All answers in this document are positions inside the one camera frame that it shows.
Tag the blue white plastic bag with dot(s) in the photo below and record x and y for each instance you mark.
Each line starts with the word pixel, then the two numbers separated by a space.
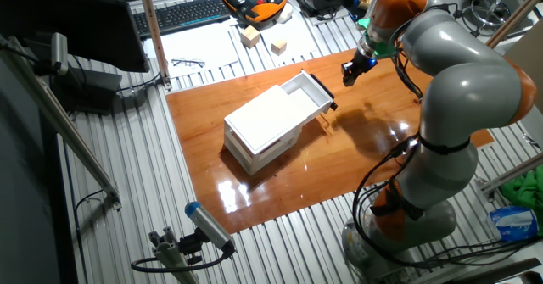
pixel 513 224

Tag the printed white paper sheet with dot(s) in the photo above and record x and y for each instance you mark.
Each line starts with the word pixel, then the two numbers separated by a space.
pixel 199 46

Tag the white lower drawer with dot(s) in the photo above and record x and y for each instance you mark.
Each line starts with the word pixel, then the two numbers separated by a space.
pixel 271 156

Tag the aluminium profile camera stand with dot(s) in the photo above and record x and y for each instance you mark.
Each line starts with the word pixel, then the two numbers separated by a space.
pixel 169 256

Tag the black monitor base box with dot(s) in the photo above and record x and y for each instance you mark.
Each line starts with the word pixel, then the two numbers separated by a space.
pixel 89 89

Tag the black rimmed eyeglasses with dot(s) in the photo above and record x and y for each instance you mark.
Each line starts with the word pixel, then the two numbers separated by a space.
pixel 188 62

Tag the green cloth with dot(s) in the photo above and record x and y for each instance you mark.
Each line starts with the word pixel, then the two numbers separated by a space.
pixel 526 191

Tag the plain white paper sheet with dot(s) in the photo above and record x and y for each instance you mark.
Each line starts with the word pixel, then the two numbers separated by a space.
pixel 297 36

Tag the medium wooden cube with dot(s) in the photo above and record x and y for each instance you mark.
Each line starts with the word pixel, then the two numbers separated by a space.
pixel 278 47

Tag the silver camera with blue cap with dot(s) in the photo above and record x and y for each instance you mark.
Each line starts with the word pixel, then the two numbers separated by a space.
pixel 208 224

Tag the large wooden cube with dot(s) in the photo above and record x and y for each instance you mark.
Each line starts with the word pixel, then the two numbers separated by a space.
pixel 250 36

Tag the green printed wrist mount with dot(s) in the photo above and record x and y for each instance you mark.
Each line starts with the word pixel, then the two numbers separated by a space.
pixel 384 51

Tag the white egg shaped object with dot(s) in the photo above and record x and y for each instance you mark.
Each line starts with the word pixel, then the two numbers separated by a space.
pixel 285 13

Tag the white plastic drawer cabinet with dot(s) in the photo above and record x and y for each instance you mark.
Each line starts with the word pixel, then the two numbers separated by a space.
pixel 263 120

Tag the black computer monitor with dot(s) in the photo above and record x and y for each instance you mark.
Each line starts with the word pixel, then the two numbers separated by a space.
pixel 76 25

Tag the black computer keyboard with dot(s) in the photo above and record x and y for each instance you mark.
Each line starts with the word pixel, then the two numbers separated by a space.
pixel 182 15

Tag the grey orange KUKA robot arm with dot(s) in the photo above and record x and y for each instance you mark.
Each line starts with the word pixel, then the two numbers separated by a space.
pixel 466 93

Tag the silver grey depth camera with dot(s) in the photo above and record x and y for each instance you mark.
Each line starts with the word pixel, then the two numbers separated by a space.
pixel 59 53

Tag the brown cardboard panel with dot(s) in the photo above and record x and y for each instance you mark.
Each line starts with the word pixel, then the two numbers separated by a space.
pixel 530 55

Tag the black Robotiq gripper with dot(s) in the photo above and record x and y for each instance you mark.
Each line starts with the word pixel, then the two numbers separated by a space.
pixel 361 62

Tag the glossy orange wooden board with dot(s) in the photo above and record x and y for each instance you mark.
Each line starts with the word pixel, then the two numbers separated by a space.
pixel 212 114

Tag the chrome swivel stool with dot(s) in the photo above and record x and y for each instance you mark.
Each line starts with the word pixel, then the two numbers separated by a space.
pixel 488 10

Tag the aluminium frame bar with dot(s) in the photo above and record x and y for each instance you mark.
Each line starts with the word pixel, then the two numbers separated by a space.
pixel 513 173
pixel 513 19
pixel 153 29
pixel 63 125

